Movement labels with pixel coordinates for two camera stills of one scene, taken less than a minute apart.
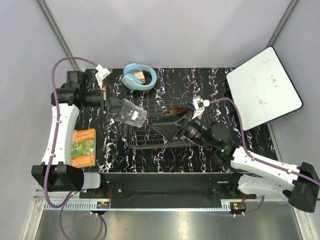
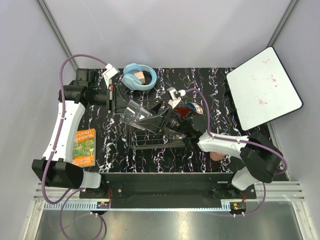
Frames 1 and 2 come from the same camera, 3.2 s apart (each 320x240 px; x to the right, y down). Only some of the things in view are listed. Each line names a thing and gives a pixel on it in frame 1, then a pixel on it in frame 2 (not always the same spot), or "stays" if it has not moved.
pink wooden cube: x=140 y=75 stays
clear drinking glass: x=131 y=113 stays
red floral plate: x=177 y=111 stays
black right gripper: x=169 y=128 → x=156 y=124
